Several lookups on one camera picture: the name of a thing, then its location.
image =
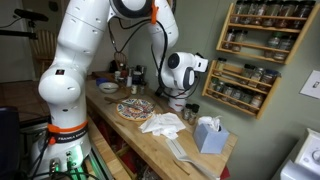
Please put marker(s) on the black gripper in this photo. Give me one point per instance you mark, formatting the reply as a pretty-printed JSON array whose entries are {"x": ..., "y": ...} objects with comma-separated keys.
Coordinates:
[{"x": 201, "y": 56}]

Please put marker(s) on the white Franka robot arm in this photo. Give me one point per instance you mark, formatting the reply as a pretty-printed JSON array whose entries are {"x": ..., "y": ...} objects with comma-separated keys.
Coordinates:
[{"x": 73, "y": 50}]

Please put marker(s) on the glass spice jar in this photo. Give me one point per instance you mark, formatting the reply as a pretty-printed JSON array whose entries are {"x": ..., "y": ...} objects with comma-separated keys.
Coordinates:
[
  {"x": 247, "y": 70},
  {"x": 273, "y": 42},
  {"x": 236, "y": 94},
  {"x": 247, "y": 10},
  {"x": 219, "y": 87},
  {"x": 220, "y": 65},
  {"x": 268, "y": 78},
  {"x": 302, "y": 10},
  {"x": 228, "y": 90},
  {"x": 246, "y": 97},
  {"x": 256, "y": 75},
  {"x": 212, "y": 84},
  {"x": 259, "y": 10},
  {"x": 284, "y": 10},
  {"x": 237, "y": 8},
  {"x": 286, "y": 44},
  {"x": 270, "y": 10},
  {"x": 240, "y": 37},
  {"x": 228, "y": 36},
  {"x": 257, "y": 100}
]

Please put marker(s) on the white utensil crock red print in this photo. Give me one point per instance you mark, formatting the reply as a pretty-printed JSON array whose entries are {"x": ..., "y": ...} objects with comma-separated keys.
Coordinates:
[{"x": 176, "y": 101}]

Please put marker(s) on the small spice jar black lid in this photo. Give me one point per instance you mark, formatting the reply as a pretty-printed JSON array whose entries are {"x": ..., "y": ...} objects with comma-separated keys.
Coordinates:
[
  {"x": 187, "y": 112},
  {"x": 193, "y": 115}
]

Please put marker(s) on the pepper jar black lid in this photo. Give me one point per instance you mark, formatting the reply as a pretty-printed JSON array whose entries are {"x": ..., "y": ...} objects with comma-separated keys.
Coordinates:
[{"x": 142, "y": 90}]

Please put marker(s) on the small jar metal lid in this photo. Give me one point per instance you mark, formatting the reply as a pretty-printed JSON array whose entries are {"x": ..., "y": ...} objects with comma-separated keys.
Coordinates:
[{"x": 134, "y": 90}]

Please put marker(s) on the steel and white grinder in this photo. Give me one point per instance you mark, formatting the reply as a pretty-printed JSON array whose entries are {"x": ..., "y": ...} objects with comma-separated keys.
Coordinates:
[{"x": 129, "y": 80}]

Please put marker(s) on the white crumpled cloth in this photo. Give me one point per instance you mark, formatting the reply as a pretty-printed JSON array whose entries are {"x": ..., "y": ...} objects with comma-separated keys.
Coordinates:
[{"x": 163, "y": 125}]

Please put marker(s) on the blue tissue box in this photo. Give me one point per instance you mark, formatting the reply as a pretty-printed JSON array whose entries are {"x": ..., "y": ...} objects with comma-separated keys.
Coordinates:
[{"x": 210, "y": 140}]

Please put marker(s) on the colourful patterned plate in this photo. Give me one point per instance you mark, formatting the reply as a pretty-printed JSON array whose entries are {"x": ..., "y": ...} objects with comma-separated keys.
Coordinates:
[{"x": 133, "y": 113}]

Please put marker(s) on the white plastic spatula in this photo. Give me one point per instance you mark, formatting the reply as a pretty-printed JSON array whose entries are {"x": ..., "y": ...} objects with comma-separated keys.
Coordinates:
[{"x": 180, "y": 151}]

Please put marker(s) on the white ceramic bowl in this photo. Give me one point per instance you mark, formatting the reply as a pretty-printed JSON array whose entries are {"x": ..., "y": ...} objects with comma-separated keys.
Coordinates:
[{"x": 108, "y": 88}]

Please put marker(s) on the wooden spice tray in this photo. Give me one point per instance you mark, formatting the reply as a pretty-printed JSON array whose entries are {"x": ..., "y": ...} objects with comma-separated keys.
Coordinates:
[{"x": 100, "y": 75}]

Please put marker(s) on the blue plastic bowl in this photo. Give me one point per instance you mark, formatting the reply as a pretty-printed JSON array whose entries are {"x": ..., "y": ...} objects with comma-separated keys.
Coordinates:
[{"x": 101, "y": 81}]

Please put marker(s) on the wooden robot stand board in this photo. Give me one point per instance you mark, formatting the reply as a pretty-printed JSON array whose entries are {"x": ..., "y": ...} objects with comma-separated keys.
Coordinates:
[{"x": 115, "y": 163}]

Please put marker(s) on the white stove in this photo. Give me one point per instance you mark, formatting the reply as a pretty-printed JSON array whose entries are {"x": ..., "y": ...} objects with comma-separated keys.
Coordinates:
[{"x": 310, "y": 156}]

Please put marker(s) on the wooden chair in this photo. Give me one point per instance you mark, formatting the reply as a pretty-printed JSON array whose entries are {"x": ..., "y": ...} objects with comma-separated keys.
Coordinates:
[{"x": 45, "y": 50}]

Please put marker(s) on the round wall clock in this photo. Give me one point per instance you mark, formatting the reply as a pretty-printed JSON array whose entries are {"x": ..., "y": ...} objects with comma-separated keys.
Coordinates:
[{"x": 173, "y": 6}]

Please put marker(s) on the short wooden wall spice rack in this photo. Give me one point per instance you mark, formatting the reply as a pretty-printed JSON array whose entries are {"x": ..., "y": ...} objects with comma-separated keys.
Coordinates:
[{"x": 263, "y": 111}]

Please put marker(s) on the tall wooden wall spice rack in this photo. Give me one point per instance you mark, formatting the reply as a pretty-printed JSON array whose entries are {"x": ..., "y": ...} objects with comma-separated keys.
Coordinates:
[{"x": 293, "y": 50}]

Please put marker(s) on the white light switch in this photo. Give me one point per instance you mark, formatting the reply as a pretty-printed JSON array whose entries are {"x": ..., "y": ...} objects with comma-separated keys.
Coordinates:
[{"x": 311, "y": 85}]

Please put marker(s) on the black tripod mounted camera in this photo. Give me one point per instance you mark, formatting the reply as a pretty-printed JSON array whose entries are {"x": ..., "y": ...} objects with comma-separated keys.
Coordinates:
[{"x": 30, "y": 15}]

